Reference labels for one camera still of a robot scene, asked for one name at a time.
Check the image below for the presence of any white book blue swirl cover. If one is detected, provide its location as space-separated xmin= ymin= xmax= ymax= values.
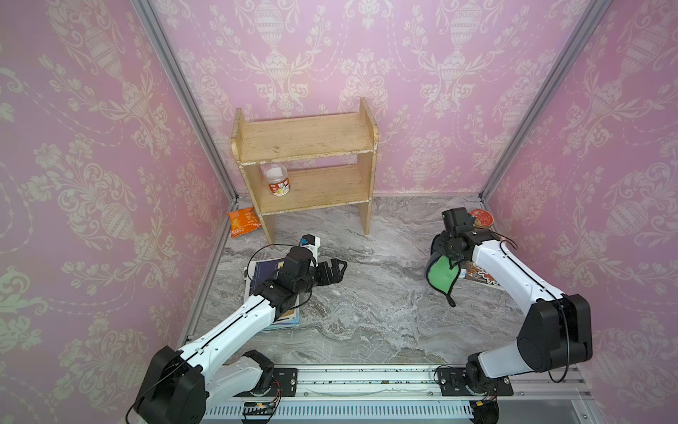
xmin=243 ymin=264 xmax=302 ymax=330

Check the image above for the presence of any dark purple book yellow label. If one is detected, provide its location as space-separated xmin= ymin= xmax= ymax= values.
xmin=244 ymin=258 xmax=284 ymax=300

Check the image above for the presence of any white plastic jar red label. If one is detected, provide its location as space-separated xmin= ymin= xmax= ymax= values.
xmin=262 ymin=163 xmax=291 ymax=196

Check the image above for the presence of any wooden two-tier shelf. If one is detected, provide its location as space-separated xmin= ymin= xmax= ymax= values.
xmin=231 ymin=98 xmax=380 ymax=243

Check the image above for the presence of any green cloth with black trim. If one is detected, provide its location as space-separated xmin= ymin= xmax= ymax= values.
xmin=426 ymin=251 xmax=462 ymax=307

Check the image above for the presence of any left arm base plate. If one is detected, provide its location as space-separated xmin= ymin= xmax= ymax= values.
xmin=236 ymin=366 xmax=298 ymax=398

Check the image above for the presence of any red illustrated Chinese book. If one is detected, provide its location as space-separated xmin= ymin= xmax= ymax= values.
xmin=461 ymin=261 xmax=501 ymax=290

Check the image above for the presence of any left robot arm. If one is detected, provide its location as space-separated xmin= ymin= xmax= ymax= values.
xmin=128 ymin=236 xmax=347 ymax=423

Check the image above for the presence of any orange snack packet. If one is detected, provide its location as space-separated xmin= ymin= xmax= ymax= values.
xmin=228 ymin=207 xmax=261 ymax=238

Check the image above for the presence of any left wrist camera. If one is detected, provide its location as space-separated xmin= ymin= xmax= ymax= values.
xmin=299 ymin=234 xmax=321 ymax=263

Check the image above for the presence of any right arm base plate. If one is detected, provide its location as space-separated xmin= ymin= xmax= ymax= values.
xmin=433 ymin=365 xmax=514 ymax=399

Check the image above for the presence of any red round tin can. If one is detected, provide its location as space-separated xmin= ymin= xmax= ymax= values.
xmin=470 ymin=208 xmax=494 ymax=229

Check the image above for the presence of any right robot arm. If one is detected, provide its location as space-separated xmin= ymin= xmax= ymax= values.
xmin=426 ymin=208 xmax=593 ymax=395

